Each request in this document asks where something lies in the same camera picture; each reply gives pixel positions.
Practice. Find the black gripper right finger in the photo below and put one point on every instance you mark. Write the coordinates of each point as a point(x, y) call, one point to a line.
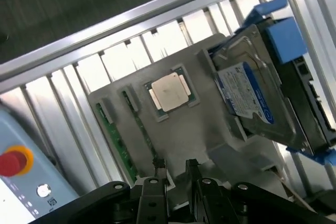
point(210, 203)

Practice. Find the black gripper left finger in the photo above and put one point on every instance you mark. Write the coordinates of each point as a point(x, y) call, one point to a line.
point(153, 203)

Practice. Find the grey parts rack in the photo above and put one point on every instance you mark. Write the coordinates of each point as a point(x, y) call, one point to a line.
point(189, 134)

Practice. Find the silver CPU chip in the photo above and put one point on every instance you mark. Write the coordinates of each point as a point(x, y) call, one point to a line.
point(170, 93)

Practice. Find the hard disk in blue caddy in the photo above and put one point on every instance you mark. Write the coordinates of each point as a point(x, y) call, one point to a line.
point(262, 82)

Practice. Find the grey blue teach pendant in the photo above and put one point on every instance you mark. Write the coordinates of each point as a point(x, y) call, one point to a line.
point(31, 129)

